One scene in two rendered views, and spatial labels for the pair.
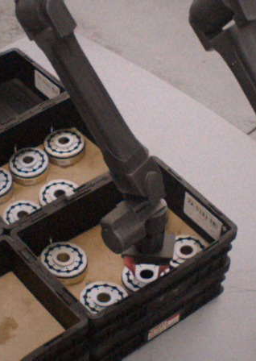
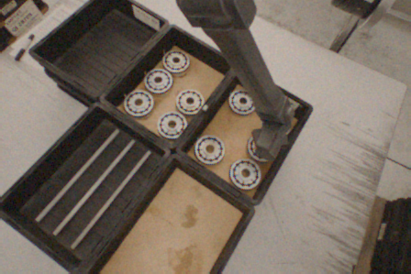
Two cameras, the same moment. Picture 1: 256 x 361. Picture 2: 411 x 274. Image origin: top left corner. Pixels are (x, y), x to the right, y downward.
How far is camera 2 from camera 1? 0.94 m
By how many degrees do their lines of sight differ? 28
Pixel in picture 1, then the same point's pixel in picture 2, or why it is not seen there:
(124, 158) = (275, 107)
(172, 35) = not seen: outside the picture
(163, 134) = not seen: hidden behind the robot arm
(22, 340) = (205, 220)
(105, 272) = (234, 147)
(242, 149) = (263, 30)
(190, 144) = not seen: hidden behind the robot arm
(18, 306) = (192, 194)
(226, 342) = (303, 165)
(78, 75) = (250, 59)
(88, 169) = (195, 75)
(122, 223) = (272, 144)
